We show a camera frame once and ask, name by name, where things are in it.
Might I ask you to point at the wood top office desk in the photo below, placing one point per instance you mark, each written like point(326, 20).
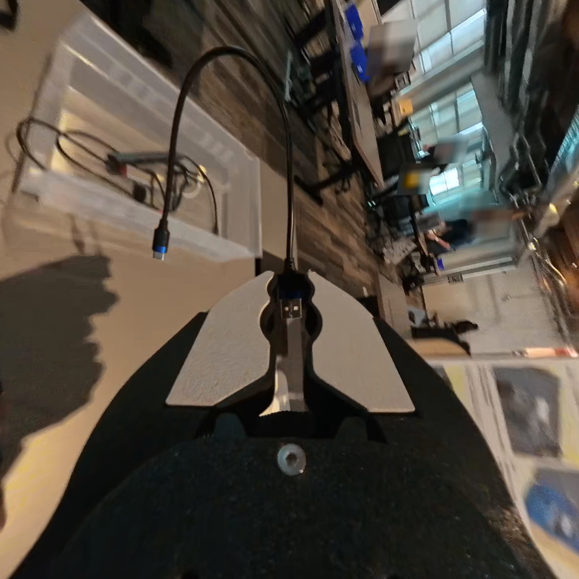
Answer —
point(362, 117)

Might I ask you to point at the clear plastic organizer box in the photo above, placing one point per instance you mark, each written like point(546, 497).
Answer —
point(135, 90)

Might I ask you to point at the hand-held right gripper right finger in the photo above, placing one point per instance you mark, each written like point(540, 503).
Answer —
point(357, 362)

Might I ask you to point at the silver usb hub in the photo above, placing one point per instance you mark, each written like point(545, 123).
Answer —
point(144, 158)

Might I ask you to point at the printed instruction sheet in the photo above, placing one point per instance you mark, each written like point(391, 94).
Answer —
point(479, 407)

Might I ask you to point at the blue plastic bin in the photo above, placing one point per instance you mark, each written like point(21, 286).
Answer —
point(354, 20)
point(360, 63)

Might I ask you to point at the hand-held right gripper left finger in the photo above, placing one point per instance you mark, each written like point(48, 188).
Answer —
point(217, 357)

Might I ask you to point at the white document stand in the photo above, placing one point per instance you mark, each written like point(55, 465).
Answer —
point(452, 349)

